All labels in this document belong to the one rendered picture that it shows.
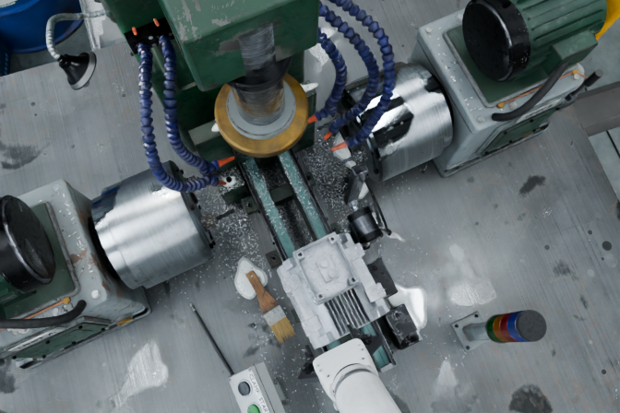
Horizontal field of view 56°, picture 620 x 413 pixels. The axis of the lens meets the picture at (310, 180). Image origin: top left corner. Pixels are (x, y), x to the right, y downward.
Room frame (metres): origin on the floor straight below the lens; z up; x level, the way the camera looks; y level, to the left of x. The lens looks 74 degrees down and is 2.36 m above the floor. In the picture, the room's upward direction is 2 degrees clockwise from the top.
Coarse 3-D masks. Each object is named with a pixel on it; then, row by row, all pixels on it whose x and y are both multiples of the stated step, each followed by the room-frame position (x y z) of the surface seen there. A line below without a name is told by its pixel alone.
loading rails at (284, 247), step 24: (240, 168) 0.45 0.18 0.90; (288, 168) 0.45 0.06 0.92; (264, 192) 0.38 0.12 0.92; (288, 192) 0.41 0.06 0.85; (312, 192) 0.39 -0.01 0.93; (264, 216) 0.32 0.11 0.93; (312, 216) 0.33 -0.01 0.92; (288, 240) 0.26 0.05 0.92; (384, 336) 0.04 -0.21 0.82; (384, 360) -0.02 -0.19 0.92
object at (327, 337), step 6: (342, 234) 0.25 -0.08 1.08; (342, 240) 0.23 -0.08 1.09; (288, 258) 0.19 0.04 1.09; (282, 264) 0.18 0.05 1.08; (288, 264) 0.18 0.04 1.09; (294, 264) 0.18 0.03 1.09; (288, 270) 0.17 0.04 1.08; (378, 306) 0.09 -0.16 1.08; (372, 312) 0.08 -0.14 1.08; (378, 312) 0.08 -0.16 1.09; (384, 312) 0.08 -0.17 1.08; (324, 336) 0.03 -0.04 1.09; (330, 336) 0.03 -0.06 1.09; (324, 342) 0.02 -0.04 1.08; (330, 342) 0.02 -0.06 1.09
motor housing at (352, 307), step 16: (352, 240) 0.25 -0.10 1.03; (288, 272) 0.16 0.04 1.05; (368, 272) 0.17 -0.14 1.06; (304, 288) 0.13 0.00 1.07; (352, 288) 0.13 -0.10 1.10; (368, 288) 0.13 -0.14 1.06; (304, 304) 0.09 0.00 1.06; (320, 304) 0.09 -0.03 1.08; (336, 304) 0.09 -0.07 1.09; (352, 304) 0.09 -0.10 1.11; (368, 304) 0.10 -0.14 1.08; (384, 304) 0.10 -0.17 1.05; (304, 320) 0.06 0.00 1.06; (320, 320) 0.06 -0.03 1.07; (336, 320) 0.06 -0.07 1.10; (352, 320) 0.06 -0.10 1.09; (368, 320) 0.06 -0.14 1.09; (336, 336) 0.03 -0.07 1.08
